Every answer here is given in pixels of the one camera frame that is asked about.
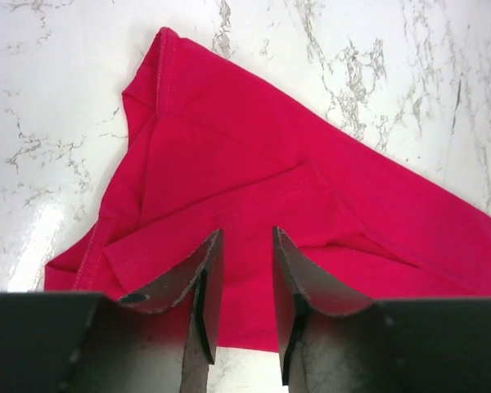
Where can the magenta t shirt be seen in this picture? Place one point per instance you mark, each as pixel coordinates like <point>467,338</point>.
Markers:
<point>212,146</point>

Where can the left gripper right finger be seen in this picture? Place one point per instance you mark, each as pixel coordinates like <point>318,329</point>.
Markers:
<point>302,288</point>

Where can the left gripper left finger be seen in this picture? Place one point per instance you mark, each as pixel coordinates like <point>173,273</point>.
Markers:
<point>178,320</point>

